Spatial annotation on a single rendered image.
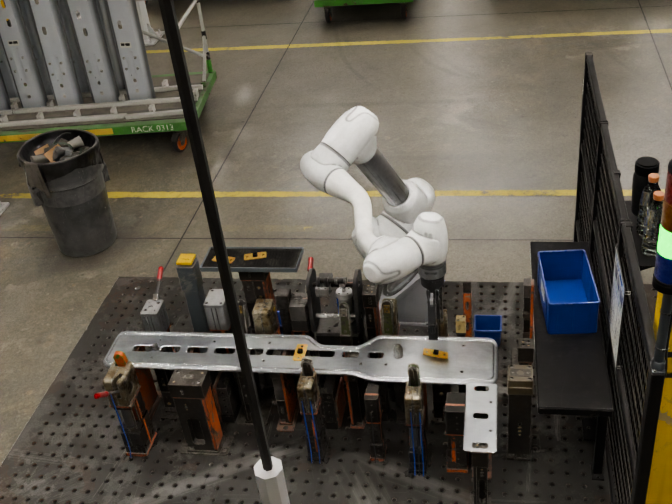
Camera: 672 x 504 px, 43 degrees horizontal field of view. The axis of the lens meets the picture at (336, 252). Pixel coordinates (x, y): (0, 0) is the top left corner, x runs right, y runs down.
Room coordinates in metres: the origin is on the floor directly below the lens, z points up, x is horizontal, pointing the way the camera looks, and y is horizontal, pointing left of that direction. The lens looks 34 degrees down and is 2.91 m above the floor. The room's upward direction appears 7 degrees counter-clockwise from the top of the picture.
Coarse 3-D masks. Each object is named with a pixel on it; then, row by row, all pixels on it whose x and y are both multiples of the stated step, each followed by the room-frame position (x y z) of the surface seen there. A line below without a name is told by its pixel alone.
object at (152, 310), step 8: (152, 304) 2.54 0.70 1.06; (160, 304) 2.54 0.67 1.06; (144, 312) 2.50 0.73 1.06; (152, 312) 2.49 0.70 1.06; (160, 312) 2.51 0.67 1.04; (144, 320) 2.49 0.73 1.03; (152, 320) 2.49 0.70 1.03; (160, 320) 2.50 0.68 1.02; (168, 320) 2.56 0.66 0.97; (152, 328) 2.49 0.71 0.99; (160, 328) 2.48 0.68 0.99; (168, 328) 2.54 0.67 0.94
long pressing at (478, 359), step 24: (120, 336) 2.45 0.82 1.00; (144, 336) 2.43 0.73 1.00; (168, 336) 2.42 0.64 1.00; (192, 336) 2.40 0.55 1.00; (216, 336) 2.38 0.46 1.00; (264, 336) 2.34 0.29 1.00; (288, 336) 2.33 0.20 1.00; (384, 336) 2.26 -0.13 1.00; (408, 336) 2.24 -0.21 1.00; (144, 360) 2.30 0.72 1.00; (168, 360) 2.28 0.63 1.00; (192, 360) 2.27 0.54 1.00; (216, 360) 2.25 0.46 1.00; (288, 360) 2.20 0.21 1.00; (312, 360) 2.19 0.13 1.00; (336, 360) 2.17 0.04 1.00; (360, 360) 2.16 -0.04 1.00; (384, 360) 2.14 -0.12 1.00; (408, 360) 2.13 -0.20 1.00; (432, 360) 2.11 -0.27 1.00; (456, 360) 2.10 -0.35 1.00; (480, 360) 2.08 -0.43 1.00; (456, 384) 1.99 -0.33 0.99
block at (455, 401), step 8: (448, 392) 1.97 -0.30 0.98; (456, 392) 1.97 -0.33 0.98; (448, 400) 1.94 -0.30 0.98; (456, 400) 1.93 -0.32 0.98; (464, 400) 1.93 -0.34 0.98; (448, 408) 1.90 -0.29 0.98; (456, 408) 1.90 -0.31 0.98; (464, 408) 1.89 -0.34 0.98; (448, 416) 1.89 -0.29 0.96; (456, 416) 1.88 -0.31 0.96; (448, 424) 1.89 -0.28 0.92; (456, 424) 1.88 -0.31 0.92; (448, 432) 1.89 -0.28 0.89; (456, 432) 1.88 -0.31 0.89; (448, 440) 1.90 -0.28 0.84; (456, 440) 1.89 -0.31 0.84; (448, 448) 1.90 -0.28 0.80; (456, 448) 1.89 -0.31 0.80; (448, 456) 1.90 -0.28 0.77; (456, 456) 1.89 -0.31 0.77; (464, 456) 1.88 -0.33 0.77; (448, 464) 1.90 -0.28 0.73; (456, 464) 1.89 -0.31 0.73; (464, 464) 1.88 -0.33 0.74; (456, 472) 1.88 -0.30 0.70; (464, 472) 1.88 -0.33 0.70
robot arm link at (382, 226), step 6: (372, 216) 2.92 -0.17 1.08; (378, 216) 2.93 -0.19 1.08; (372, 222) 2.87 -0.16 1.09; (378, 222) 2.88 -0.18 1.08; (384, 222) 2.87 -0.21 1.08; (390, 222) 2.86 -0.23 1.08; (354, 228) 2.92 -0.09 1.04; (378, 228) 2.85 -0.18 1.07; (384, 228) 2.84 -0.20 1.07; (390, 228) 2.84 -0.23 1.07; (396, 228) 2.84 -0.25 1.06; (354, 234) 2.86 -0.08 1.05; (378, 234) 2.83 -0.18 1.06; (384, 234) 2.83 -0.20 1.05; (390, 234) 2.83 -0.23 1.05; (396, 234) 2.83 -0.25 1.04; (402, 234) 2.84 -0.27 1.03; (354, 240) 2.85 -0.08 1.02; (360, 252) 2.84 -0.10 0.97
